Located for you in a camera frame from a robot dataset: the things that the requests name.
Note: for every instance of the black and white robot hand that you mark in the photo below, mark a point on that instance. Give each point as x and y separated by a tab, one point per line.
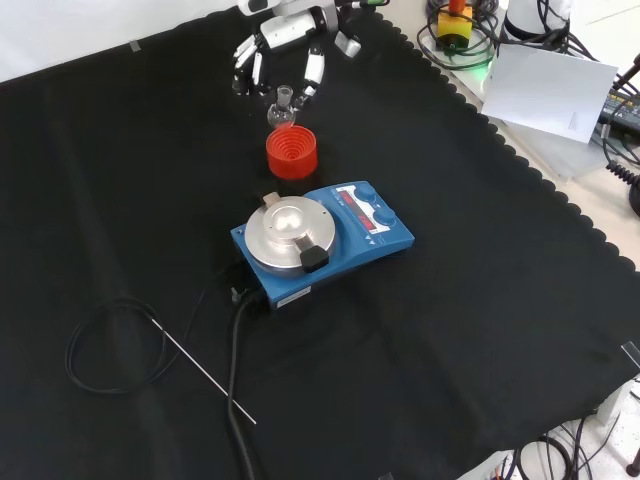
285	31

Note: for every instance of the clear round-bottom glass flask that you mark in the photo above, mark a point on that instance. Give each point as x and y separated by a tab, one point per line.
282	113

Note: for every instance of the orange ribbed flask stand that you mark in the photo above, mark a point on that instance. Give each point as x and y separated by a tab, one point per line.
292	153

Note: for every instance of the blue heater with steel plate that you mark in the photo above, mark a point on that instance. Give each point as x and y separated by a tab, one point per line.
325	235

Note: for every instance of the grey tape strip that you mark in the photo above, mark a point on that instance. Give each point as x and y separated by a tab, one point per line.
134	46

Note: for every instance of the yellow stop button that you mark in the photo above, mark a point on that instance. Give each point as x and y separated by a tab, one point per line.
454	27

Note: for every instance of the white cylinder base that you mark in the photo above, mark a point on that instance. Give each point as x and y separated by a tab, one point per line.
530	17

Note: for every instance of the black cloth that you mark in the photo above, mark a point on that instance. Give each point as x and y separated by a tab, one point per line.
310	280

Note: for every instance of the pale board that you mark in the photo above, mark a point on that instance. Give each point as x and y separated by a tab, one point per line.
547	87

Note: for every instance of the black power adapter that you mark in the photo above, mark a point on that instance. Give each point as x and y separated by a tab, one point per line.
622	110

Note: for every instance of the thin steel temperature probe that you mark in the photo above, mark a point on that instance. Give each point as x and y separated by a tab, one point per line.
205	375

